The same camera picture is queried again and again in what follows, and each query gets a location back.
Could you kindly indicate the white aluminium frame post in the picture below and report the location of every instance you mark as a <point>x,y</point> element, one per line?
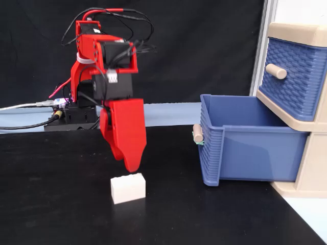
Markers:
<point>263,51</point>

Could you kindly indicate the pink controller board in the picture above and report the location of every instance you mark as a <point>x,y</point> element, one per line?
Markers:
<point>60,101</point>

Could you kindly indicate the white zip tie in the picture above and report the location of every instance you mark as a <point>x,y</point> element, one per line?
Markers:
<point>82,60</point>

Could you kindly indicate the black backdrop cloth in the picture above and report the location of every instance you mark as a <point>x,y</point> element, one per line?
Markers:
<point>191,51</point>

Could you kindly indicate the blue drawer with rubber band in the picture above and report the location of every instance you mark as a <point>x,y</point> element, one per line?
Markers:
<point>255,155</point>

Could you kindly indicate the black table mat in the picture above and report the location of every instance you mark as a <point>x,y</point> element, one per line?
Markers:
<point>178,209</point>

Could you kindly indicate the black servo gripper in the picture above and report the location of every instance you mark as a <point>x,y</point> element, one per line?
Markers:
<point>120,86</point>

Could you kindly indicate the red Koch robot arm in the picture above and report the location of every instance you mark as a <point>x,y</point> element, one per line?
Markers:
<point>88,43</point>

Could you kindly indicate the white rectangular block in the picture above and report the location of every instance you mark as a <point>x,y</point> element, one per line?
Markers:
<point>127,189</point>

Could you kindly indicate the green rubber band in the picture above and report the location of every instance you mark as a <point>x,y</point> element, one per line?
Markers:
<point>199,143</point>

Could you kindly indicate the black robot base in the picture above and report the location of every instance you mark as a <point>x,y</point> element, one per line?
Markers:
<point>76,114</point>

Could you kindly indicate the beige plastic drawer cabinet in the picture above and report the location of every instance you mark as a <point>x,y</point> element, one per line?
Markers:
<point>316,163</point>

